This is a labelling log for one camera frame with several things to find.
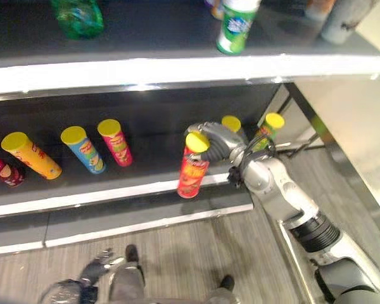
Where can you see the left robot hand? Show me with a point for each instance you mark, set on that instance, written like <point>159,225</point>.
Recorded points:
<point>96,267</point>

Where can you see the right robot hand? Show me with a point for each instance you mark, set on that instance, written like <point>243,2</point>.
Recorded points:
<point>216,139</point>

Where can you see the red chips can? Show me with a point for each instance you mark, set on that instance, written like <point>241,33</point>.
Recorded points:
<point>192,168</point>

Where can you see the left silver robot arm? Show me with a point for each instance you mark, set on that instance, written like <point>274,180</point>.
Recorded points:
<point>63,293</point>

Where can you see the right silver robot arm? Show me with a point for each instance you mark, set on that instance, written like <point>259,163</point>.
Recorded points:
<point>291,202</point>

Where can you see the chips can behind hand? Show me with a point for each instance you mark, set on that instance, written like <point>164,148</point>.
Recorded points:
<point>232,123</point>

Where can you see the green chips can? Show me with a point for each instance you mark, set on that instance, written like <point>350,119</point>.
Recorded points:
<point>267,133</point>

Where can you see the robot legs and feet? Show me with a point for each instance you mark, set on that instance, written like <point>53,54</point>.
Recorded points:
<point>152,283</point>

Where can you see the dark shelf unit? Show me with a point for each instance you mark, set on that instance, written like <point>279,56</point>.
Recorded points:
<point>130,104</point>

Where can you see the pink chips can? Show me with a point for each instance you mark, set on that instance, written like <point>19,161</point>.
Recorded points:
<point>117,144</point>

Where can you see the green white drink can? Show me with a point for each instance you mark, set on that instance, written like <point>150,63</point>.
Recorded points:
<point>236,27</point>

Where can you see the blue chips can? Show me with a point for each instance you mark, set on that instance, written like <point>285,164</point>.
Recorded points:
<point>85,150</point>

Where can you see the yellow chips can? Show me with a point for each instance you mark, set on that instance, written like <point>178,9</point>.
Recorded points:
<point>31,155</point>

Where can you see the purple snack package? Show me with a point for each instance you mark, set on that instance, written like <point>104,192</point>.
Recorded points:
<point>215,8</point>

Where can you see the maroon chips can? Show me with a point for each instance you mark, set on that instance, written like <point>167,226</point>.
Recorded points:
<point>1,169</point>

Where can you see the grey bottle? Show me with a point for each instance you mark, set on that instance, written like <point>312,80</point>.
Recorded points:
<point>340,20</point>

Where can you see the green snack bag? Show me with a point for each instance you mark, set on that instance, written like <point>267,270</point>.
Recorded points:
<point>79,17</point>

